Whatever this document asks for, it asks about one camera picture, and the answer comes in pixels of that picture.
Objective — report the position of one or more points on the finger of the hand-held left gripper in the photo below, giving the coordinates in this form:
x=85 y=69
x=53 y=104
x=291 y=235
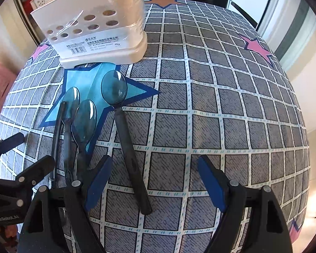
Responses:
x=36 y=166
x=8 y=141

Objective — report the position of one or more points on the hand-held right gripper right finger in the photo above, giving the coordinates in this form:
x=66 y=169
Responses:
x=212 y=181

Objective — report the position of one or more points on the cream plastic utensil holder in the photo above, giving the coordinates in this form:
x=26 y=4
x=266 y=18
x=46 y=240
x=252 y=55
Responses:
x=102 y=39

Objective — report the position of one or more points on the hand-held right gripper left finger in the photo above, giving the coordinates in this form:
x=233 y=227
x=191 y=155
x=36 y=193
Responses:
x=100 y=179

